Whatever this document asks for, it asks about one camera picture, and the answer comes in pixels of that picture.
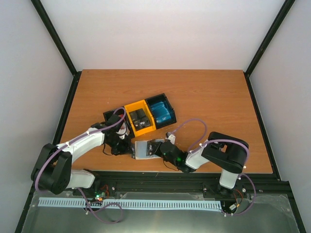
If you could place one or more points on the black vip card stack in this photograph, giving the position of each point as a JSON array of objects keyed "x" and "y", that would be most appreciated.
[{"x": 139, "y": 119}]

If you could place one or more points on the blue card stack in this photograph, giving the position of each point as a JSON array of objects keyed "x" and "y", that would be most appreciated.
[{"x": 161, "y": 112}]

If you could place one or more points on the yellow plastic bin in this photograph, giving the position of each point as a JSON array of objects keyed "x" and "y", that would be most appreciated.
[{"x": 135, "y": 106}]

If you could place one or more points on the black aluminium table frame rail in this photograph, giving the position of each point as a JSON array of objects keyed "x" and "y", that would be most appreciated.
[{"x": 206, "y": 184}]

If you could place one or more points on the red white card stack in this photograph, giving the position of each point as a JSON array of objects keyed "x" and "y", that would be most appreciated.
[{"x": 122, "y": 127}]

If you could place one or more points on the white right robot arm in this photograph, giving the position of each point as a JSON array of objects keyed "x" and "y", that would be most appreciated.
[{"x": 228, "y": 153}]

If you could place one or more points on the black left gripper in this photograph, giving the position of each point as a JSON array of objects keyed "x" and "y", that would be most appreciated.
[{"x": 127, "y": 148}]

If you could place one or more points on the light blue slotted cable duct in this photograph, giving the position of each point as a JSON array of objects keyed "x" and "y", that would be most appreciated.
[{"x": 205, "y": 205}]

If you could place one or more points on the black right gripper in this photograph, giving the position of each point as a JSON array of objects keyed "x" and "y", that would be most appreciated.
[{"x": 158, "y": 150}]

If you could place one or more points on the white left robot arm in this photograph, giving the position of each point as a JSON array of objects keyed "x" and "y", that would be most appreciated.
[{"x": 53, "y": 169}]

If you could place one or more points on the black bin with blue cards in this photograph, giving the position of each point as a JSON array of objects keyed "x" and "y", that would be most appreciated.
[{"x": 156, "y": 99}]

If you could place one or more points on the black bin with red cards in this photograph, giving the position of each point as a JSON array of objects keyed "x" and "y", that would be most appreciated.
[{"x": 111, "y": 120}]

